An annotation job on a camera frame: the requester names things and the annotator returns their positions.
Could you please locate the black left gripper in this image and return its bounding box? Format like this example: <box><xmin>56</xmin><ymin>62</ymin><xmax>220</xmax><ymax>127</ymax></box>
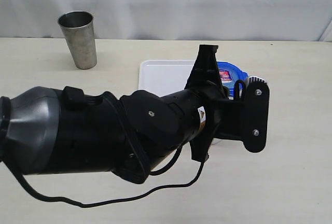
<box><xmin>185</xmin><ymin>44</ymin><xmax>270</xmax><ymax>161</ymax></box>

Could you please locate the blue plastic lid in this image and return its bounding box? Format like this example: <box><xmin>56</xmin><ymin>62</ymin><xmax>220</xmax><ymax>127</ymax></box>
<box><xmin>217</xmin><ymin>62</ymin><xmax>248</xmax><ymax>98</ymax></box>

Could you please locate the stainless steel cup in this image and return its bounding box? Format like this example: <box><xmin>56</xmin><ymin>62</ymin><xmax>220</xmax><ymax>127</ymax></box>
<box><xmin>58</xmin><ymin>11</ymin><xmax>97</xmax><ymax>70</ymax></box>

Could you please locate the clear plastic container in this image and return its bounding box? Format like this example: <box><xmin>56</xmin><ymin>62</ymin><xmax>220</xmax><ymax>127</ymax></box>
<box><xmin>211</xmin><ymin>138</ymin><xmax>222</xmax><ymax>145</ymax></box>

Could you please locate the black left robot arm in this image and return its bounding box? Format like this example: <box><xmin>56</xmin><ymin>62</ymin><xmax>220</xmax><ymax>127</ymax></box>
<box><xmin>1</xmin><ymin>45</ymin><xmax>270</xmax><ymax>184</ymax></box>

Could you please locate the white rectangular tray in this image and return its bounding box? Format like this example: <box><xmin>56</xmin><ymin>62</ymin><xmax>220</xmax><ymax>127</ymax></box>
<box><xmin>138</xmin><ymin>60</ymin><xmax>194</xmax><ymax>96</ymax></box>

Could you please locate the white backdrop curtain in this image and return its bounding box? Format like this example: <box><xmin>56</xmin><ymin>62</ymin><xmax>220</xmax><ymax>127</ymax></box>
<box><xmin>1</xmin><ymin>0</ymin><xmax>331</xmax><ymax>41</ymax></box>

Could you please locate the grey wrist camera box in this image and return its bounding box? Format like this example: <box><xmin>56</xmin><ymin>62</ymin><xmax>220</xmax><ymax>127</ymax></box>
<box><xmin>244</xmin><ymin>76</ymin><xmax>268</xmax><ymax>86</ymax></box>

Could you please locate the black camera cable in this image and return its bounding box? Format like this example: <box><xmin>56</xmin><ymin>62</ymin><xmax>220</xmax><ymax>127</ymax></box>
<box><xmin>5</xmin><ymin>78</ymin><xmax>247</xmax><ymax>208</ymax></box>

